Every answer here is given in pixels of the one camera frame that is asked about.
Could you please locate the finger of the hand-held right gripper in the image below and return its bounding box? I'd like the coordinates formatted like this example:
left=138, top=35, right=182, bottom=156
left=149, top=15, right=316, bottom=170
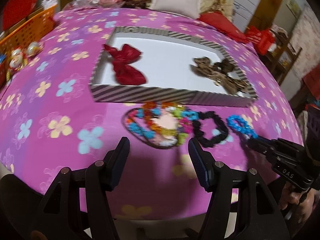
left=246, top=134, right=275, bottom=160

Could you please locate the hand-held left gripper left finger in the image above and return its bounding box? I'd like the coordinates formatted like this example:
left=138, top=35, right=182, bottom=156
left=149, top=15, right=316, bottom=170
left=30, top=136, right=131, bottom=240

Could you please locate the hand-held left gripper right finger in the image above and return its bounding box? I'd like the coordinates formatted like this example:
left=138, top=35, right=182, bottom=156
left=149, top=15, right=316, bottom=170
left=187, top=138, right=290, bottom=240

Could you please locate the blue bead bracelet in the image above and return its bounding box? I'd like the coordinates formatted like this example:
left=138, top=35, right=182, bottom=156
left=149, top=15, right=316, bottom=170
left=227, top=115, right=258, bottom=140

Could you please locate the black scrunchie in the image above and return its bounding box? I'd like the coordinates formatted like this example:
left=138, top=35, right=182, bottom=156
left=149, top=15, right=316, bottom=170
left=191, top=111, right=229, bottom=148

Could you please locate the pile of colourful bead bracelets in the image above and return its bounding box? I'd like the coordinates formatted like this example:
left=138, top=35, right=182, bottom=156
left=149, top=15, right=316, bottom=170
left=125, top=101, right=200, bottom=148

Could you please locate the striped cardboard box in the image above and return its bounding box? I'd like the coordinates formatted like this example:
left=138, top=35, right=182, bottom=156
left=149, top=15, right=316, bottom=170
left=88, top=26, right=258, bottom=108

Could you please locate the person's right hand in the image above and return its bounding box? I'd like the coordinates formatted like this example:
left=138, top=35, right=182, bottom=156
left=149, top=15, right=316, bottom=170
left=279, top=180, right=320, bottom=212

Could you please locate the pink floral bedsheet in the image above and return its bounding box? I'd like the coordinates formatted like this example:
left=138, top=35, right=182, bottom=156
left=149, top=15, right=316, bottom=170
left=0, top=5, right=304, bottom=220

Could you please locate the brown scrunchie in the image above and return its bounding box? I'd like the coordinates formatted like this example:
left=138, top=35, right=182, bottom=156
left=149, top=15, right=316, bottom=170
left=216, top=59, right=237, bottom=74

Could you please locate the red fabric bow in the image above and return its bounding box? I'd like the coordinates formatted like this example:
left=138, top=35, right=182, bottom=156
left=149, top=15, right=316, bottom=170
left=103, top=44, right=148, bottom=85

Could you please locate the wooden shelf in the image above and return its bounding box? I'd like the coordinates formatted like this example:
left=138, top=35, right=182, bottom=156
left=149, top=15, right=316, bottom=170
left=265, top=25, right=302, bottom=83

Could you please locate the leopard print bow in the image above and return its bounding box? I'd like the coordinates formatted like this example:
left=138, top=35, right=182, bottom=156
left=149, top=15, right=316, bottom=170
left=189, top=57, right=250, bottom=95

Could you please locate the red shopping bag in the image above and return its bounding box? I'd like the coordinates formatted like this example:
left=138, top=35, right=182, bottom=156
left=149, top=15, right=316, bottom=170
left=246, top=26, right=275, bottom=55

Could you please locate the red pillow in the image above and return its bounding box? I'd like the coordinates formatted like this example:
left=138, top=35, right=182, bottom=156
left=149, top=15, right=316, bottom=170
left=199, top=12, right=248, bottom=43

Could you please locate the white round ornament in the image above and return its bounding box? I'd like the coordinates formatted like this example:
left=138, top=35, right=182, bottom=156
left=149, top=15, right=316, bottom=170
left=26, top=41, right=43, bottom=57

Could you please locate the orange plastic basket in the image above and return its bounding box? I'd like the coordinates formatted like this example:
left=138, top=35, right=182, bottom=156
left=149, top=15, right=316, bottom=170
left=0, top=5, right=56, bottom=55

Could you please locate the white pillow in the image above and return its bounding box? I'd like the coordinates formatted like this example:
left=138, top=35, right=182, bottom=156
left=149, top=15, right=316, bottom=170
left=149, top=0, right=202, bottom=19

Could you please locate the white crumpled plastic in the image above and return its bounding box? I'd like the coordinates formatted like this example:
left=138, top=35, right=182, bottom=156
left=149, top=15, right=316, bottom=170
left=41, top=0, right=59, bottom=9

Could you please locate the red scalloped bag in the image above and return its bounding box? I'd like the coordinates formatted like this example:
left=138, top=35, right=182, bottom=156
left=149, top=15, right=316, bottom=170
left=2, top=0, right=42, bottom=30

